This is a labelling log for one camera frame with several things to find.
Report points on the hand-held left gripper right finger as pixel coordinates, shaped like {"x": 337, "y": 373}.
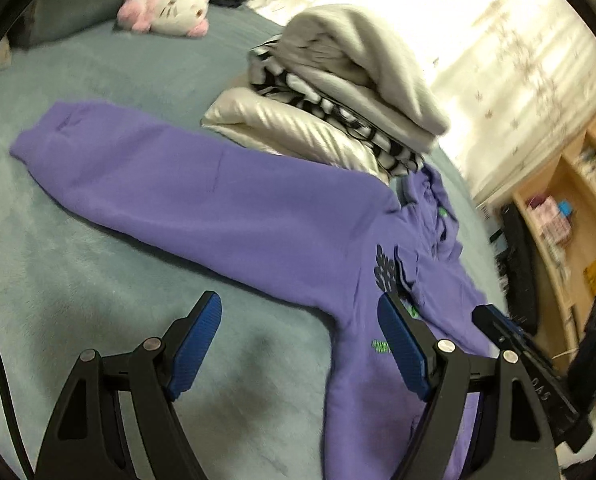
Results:
{"x": 403, "y": 345}

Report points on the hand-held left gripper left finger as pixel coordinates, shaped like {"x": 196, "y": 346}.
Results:
{"x": 197, "y": 345}

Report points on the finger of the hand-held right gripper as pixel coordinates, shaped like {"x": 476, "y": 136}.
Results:
{"x": 528, "y": 360}

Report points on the purple hoodie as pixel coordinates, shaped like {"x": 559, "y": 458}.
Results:
{"x": 217, "y": 195}

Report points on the long black case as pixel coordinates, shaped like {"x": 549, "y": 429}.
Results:
{"x": 520, "y": 265}

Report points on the pink boxes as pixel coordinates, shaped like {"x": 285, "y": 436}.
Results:
{"x": 548, "y": 222}

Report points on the grey-blue bed blanket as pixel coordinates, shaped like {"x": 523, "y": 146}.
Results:
{"x": 77, "y": 270}

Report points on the small blue box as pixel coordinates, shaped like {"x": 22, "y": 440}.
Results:
{"x": 567, "y": 208}

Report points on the wooden shelf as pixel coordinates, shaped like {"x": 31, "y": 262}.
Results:
{"x": 575, "y": 180}

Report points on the black and white striped garment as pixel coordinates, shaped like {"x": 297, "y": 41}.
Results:
{"x": 298, "y": 85}

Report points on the cream floral curtain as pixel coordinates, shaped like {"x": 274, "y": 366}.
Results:
{"x": 503, "y": 35}

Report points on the white and pink plush toy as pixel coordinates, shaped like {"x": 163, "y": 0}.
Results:
{"x": 175, "y": 7}

